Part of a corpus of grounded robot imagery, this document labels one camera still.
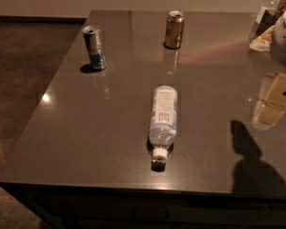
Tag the white plate with food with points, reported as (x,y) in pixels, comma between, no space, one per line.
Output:
(263,42)

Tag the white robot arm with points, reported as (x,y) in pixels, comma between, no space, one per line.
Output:
(278,53)

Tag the silver blue redbull can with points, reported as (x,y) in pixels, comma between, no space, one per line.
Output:
(92,38)

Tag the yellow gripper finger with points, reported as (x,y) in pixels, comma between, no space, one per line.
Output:
(271,105)

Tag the clear plastic water bottle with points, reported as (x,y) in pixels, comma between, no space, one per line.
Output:
(162,131)

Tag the gold brown soda can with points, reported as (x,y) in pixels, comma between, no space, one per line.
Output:
(174,29)

